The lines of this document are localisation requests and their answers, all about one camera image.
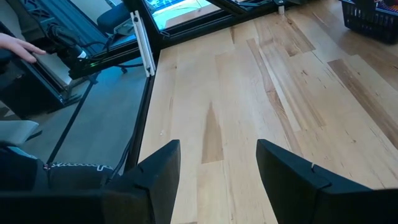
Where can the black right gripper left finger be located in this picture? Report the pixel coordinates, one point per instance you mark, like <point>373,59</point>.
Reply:
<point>130,205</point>

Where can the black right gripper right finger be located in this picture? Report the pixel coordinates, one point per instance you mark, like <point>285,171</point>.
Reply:
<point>311,199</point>

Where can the black background desk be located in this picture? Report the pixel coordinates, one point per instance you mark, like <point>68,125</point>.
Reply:
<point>31,90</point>

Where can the black office chair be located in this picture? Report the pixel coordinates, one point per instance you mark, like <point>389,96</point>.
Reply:
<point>112,18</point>

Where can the black plastic basket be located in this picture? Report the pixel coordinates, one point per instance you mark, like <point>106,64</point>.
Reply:
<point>367,21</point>

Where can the person's hand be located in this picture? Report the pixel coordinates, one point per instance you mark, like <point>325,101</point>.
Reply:
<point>18,46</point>

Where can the silver aluminium bracket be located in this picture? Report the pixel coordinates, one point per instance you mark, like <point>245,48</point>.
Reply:
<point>144,46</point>

